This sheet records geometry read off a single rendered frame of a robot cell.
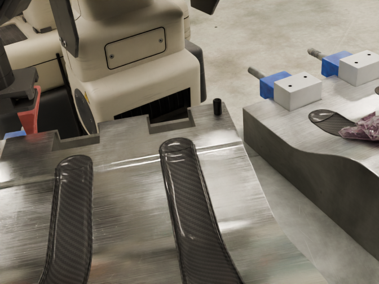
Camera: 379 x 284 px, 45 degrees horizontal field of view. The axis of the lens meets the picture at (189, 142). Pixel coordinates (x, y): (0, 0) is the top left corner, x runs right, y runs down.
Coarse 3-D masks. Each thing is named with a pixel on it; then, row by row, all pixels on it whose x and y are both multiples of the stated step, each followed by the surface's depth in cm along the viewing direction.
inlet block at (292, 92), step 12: (252, 72) 68; (264, 84) 63; (276, 84) 59; (288, 84) 59; (300, 84) 59; (312, 84) 58; (264, 96) 64; (276, 96) 60; (288, 96) 58; (300, 96) 58; (312, 96) 59; (288, 108) 59
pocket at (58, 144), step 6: (54, 132) 54; (54, 138) 53; (72, 138) 55; (78, 138) 55; (84, 138) 55; (90, 138) 55; (96, 138) 55; (54, 144) 52; (60, 144) 55; (66, 144) 55; (72, 144) 55; (78, 144) 55; (84, 144) 55; (90, 144) 55; (54, 150) 52
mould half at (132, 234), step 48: (48, 144) 52; (96, 144) 51; (144, 144) 50; (240, 144) 48; (0, 192) 46; (48, 192) 45; (96, 192) 44; (144, 192) 44; (240, 192) 43; (0, 240) 41; (96, 240) 40; (144, 240) 39; (240, 240) 37; (288, 240) 36
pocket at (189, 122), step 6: (174, 120) 56; (180, 120) 56; (186, 120) 56; (192, 120) 54; (150, 126) 55; (156, 126) 55; (162, 126) 55; (168, 126) 55; (174, 126) 56; (180, 126) 56; (186, 126) 56; (192, 126) 56; (150, 132) 56; (156, 132) 56
